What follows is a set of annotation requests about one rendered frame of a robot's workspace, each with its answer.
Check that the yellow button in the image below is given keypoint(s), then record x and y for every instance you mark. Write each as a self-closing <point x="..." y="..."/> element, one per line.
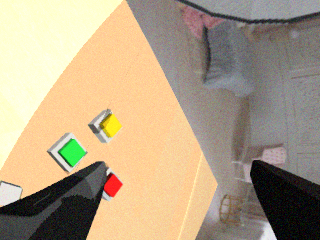
<point x="105" y="126"/>

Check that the green push-button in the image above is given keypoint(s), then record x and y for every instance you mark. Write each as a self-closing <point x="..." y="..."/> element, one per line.
<point x="67" y="151"/>

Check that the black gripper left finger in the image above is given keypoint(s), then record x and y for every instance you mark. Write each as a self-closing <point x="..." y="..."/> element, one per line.
<point x="62" y="211"/>

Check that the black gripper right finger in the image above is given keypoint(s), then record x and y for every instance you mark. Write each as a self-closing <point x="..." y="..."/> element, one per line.
<point x="291" y="204"/>

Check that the red button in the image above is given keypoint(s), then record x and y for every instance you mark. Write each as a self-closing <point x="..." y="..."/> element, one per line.
<point x="112" y="185"/>

